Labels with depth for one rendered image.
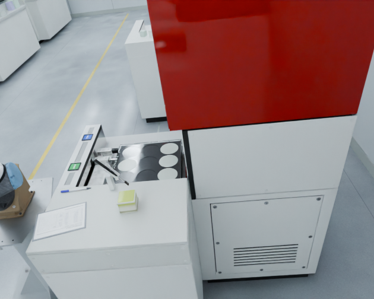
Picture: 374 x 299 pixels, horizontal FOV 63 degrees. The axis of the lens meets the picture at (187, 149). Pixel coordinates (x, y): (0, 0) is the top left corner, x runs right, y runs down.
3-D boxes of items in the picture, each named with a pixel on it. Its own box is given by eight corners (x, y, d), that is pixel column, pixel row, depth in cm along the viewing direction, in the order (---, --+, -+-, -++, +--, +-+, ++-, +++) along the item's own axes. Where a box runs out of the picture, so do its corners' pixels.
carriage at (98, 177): (114, 153, 179) (113, 150, 177) (101, 200, 150) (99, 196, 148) (101, 155, 179) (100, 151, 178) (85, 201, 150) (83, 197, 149)
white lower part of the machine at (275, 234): (281, 188, 258) (291, 104, 209) (314, 281, 193) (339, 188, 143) (198, 195, 262) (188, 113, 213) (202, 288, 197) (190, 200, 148)
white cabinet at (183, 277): (199, 213, 247) (189, 130, 197) (206, 347, 170) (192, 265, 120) (121, 219, 250) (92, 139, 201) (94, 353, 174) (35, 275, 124)
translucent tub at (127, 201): (139, 199, 131) (136, 188, 127) (138, 212, 125) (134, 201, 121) (121, 202, 131) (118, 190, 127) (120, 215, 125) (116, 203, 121)
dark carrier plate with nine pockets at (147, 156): (180, 141, 174) (180, 140, 174) (180, 183, 147) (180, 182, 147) (121, 146, 176) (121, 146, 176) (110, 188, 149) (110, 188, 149)
